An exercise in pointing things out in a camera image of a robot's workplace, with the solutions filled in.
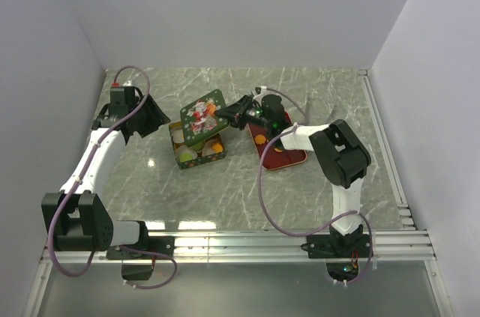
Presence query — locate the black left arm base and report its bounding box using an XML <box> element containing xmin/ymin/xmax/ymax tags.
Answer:
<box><xmin>106</xmin><ymin>236</ymin><xmax>178</xmax><ymax>290</ymax></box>

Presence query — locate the green round cookie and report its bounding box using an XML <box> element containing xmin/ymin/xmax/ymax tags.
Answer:
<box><xmin>191</xmin><ymin>141</ymin><xmax>205</xmax><ymax>151</ymax></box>
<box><xmin>179</xmin><ymin>152</ymin><xmax>193</xmax><ymax>163</ymax></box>

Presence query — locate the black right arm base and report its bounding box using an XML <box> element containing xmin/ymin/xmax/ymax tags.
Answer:
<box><xmin>300</xmin><ymin>228</ymin><xmax>374</xmax><ymax>286</ymax></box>

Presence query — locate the aluminium table edge rail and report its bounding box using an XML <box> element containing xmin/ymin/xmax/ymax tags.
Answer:
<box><xmin>40</xmin><ymin>229</ymin><xmax>438</xmax><ymax>264</ymax></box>

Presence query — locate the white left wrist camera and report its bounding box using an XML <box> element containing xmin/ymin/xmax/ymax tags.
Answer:
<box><xmin>110</xmin><ymin>81</ymin><xmax>137</xmax><ymax>98</ymax></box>

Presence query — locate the white paper cup liner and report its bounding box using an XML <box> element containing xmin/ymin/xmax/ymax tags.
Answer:
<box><xmin>202</xmin><ymin>138</ymin><xmax>224</xmax><ymax>156</ymax></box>
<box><xmin>170</xmin><ymin>127</ymin><xmax>185</xmax><ymax>145</ymax></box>
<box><xmin>175</xmin><ymin>145</ymin><xmax>198</xmax><ymax>163</ymax></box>

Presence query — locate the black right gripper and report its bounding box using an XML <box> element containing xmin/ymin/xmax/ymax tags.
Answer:
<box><xmin>214</xmin><ymin>96</ymin><xmax>272</xmax><ymax>132</ymax></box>

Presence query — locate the red serving tray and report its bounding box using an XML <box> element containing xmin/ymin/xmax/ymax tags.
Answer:
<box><xmin>247</xmin><ymin>124</ymin><xmax>308</xmax><ymax>171</ymax></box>

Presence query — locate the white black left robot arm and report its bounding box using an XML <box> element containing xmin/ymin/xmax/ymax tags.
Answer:
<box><xmin>41</xmin><ymin>84</ymin><xmax>170</xmax><ymax>259</ymax></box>

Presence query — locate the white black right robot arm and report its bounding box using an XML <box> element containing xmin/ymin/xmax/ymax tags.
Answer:
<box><xmin>215</xmin><ymin>86</ymin><xmax>371</xmax><ymax>256</ymax></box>

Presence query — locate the green cookie tin box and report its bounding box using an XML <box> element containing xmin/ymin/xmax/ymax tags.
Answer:
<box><xmin>169</xmin><ymin>121</ymin><xmax>227</xmax><ymax>170</ymax></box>

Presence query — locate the gold tin lid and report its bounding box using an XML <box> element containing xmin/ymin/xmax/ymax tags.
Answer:
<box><xmin>180</xmin><ymin>89</ymin><xmax>229</xmax><ymax>147</ymax></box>

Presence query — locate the orange swirl cookie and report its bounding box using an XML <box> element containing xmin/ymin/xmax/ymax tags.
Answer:
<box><xmin>253</xmin><ymin>134</ymin><xmax>267</xmax><ymax>145</ymax></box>

